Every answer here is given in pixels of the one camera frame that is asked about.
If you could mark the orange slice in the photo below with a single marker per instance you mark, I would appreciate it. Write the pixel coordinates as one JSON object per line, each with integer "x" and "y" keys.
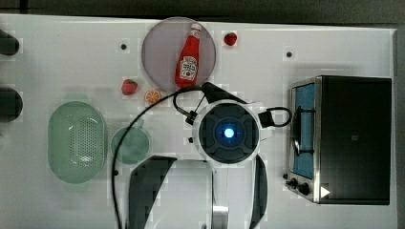
{"x": 152, "y": 96}

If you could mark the black cylinder holder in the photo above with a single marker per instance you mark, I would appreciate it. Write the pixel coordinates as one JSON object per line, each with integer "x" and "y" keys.
{"x": 9, "y": 45}

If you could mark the green perforated colander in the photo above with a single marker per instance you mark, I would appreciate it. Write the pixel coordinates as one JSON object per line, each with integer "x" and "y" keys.
{"x": 77, "y": 142}

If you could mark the red strawberry near plate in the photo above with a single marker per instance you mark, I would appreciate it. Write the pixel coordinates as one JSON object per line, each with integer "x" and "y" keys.
{"x": 129, "y": 87}

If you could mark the red ketchup bottle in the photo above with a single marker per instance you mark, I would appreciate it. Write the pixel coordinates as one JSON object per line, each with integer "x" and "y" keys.
{"x": 187, "y": 68}

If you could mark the red strawberry far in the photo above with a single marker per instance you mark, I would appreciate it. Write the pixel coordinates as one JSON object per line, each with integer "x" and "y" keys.
{"x": 230, "y": 38}

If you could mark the black toaster oven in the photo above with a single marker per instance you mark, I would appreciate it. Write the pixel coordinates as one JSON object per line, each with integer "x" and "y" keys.
{"x": 341, "y": 140}

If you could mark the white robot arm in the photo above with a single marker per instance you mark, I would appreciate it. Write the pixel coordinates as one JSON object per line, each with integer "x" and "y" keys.
{"x": 225, "y": 189}

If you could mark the green mug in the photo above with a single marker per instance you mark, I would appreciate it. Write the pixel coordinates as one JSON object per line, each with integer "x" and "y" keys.
{"x": 135, "y": 146}

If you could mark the black round container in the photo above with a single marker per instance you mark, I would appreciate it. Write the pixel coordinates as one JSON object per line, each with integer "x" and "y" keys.
{"x": 11, "y": 104}

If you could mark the grey round plate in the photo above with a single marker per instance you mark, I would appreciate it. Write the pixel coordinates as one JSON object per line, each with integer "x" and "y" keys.
{"x": 161, "y": 49}

